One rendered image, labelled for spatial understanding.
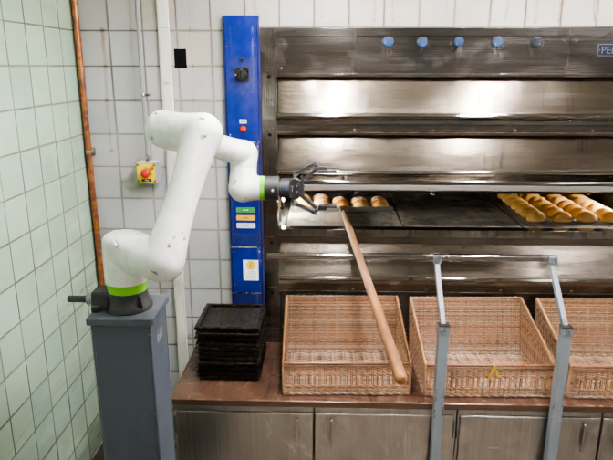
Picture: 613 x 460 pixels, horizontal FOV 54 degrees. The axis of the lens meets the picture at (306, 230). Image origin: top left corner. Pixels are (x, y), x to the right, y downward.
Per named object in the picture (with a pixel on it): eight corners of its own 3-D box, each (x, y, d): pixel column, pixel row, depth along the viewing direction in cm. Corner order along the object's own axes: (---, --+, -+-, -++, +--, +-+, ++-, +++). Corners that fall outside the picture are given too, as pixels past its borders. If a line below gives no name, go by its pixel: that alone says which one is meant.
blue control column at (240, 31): (269, 304, 505) (264, 36, 448) (288, 304, 505) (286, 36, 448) (236, 444, 319) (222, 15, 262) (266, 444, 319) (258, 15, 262)
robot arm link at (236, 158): (176, 155, 206) (202, 152, 200) (177, 122, 207) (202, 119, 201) (240, 172, 237) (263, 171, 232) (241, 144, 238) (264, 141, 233)
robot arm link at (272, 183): (264, 203, 225) (263, 178, 222) (266, 196, 236) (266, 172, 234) (279, 203, 225) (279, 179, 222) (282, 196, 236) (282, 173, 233)
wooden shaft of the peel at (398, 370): (408, 386, 150) (408, 375, 149) (395, 386, 150) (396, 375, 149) (346, 214, 315) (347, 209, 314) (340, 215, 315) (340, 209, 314)
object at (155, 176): (140, 181, 286) (139, 160, 283) (161, 181, 286) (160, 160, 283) (136, 183, 279) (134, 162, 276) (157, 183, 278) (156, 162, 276)
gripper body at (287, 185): (280, 175, 231) (305, 175, 231) (281, 196, 233) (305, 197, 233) (279, 179, 224) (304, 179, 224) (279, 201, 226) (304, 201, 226)
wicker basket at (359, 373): (285, 345, 303) (284, 293, 296) (396, 345, 303) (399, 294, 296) (280, 396, 256) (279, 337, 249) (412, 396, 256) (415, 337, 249)
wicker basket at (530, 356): (404, 346, 302) (407, 295, 294) (517, 347, 301) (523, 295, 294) (421, 398, 255) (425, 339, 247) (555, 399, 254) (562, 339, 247)
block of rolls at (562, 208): (494, 197, 359) (495, 188, 357) (576, 197, 357) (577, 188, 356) (528, 223, 300) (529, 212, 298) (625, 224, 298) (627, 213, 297)
